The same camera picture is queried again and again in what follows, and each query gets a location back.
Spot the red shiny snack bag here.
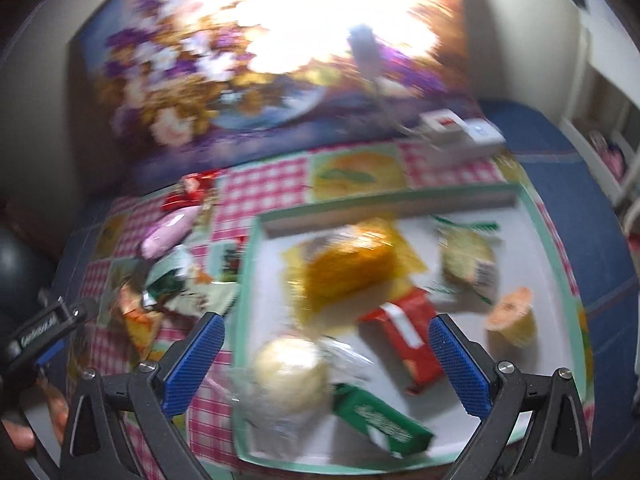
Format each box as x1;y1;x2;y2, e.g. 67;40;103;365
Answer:
160;170;220;212

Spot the checkered fruit tablecloth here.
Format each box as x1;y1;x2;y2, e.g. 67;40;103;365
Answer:
65;141;596;479

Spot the beige orange bread packet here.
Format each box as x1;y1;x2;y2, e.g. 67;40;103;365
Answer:
111;280;164;360

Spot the teal white cardboard box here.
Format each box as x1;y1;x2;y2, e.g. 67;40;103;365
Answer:
231;183;589;476

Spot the round cracker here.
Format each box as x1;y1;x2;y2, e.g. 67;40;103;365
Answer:
433;216;501;304

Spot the white power strip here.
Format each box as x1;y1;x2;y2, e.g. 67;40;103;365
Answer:
418;110;506;166

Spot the white gooseneck plug lamp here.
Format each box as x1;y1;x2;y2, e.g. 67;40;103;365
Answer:
347;24;467;149

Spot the flower vase painting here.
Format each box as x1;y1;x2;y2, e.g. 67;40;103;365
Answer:
74;0;480;188

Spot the round bun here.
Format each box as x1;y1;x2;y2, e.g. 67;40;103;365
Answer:
229;330;374;460

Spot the light green snack packet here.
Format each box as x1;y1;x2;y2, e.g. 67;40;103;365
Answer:
142;245;195;309

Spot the red snack packet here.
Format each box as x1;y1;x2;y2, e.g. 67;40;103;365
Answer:
357;286;444;396

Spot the person's left hand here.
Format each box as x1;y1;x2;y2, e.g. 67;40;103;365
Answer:
2;378;70;452

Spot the small red candy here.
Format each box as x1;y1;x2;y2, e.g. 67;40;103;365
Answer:
221;236;245;282

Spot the dark green snack packet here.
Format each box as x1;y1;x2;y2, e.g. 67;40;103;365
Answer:
332;384;434;458

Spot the white chair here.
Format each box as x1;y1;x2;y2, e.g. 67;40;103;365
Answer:
560;0;639;235

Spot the orange jelly cup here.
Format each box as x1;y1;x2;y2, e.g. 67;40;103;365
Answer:
485;287;537;348

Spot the yellow orange cake packet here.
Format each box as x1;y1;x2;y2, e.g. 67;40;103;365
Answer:
282;217;428;326

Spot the purple strawberry bread packet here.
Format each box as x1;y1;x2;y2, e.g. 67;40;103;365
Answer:
139;206;201;260

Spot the blue bedsheet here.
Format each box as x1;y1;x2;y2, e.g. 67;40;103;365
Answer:
480;100;639;479

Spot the white cream calligraphy packet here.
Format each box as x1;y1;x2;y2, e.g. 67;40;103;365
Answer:
165;266;239;318

